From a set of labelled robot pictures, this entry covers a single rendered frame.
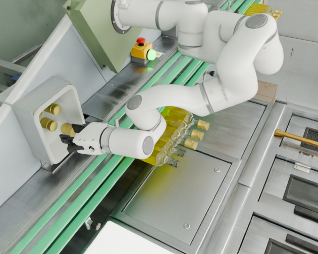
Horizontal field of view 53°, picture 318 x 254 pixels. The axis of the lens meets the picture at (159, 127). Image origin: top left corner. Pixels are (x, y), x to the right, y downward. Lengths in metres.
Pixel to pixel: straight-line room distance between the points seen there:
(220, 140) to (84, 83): 0.66
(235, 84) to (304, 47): 6.66
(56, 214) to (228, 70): 0.67
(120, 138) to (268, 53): 0.42
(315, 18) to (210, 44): 6.20
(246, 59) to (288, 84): 6.53
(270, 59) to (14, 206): 0.86
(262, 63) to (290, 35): 6.48
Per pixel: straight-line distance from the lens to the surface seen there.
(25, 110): 0.98
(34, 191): 1.13
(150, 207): 1.22
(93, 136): 0.91
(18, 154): 1.10
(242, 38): 0.80
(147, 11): 1.12
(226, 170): 1.34
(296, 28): 7.27
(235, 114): 1.65
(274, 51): 0.86
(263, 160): 1.42
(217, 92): 0.80
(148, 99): 0.80
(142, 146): 0.81
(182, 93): 0.81
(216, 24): 0.98
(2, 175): 1.09
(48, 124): 1.06
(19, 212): 1.09
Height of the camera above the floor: 1.49
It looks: 23 degrees down
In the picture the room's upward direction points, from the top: 109 degrees clockwise
